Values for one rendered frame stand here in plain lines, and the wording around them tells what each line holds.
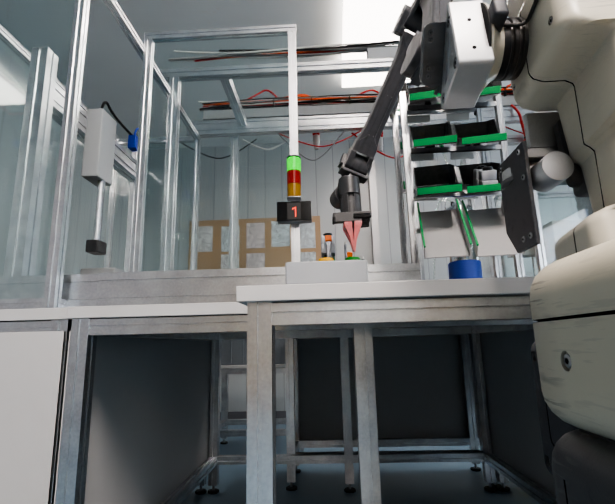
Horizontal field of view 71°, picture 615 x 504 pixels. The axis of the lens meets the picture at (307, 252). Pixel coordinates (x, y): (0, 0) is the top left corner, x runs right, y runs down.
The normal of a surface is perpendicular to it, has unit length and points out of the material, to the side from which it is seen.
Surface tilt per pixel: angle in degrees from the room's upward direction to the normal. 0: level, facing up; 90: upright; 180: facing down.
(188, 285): 90
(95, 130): 90
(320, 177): 90
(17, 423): 90
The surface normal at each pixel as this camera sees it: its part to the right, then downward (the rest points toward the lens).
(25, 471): -0.05, -0.21
